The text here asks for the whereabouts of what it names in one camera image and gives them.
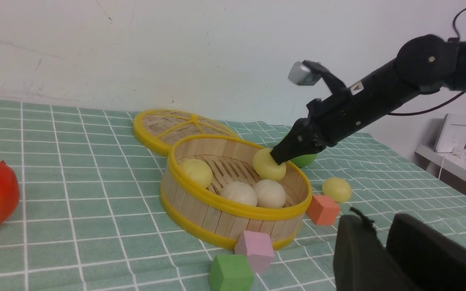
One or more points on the white side shelf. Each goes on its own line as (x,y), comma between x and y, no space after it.
(433,162)

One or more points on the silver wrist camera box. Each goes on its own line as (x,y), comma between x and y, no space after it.
(302,75)

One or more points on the white bun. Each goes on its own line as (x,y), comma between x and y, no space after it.
(239,192)
(270,194)

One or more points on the pale yellow bun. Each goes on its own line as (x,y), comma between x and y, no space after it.
(338,189)
(265,166)
(198,171)

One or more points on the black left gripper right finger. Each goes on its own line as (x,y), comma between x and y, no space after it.
(431,260)

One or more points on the white box device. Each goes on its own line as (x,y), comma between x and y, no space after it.
(452,134)

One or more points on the orange foam cube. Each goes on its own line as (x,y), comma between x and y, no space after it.
(323,210)

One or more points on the green foam cube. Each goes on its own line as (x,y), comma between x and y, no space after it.
(230,272)

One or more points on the woven bamboo steamer lid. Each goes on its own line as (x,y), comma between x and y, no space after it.
(159,129)

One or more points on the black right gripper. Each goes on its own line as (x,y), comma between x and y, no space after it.
(328,122)

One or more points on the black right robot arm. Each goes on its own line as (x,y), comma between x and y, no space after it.
(422,66)

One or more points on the green apple toy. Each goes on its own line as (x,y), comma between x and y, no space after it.
(304,160)

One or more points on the bamboo steamer tray yellow rim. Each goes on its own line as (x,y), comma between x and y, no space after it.
(220,222)

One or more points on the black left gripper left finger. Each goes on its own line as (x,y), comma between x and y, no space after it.
(360,261)

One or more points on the pink foam cube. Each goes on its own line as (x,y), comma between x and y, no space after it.
(258,249)

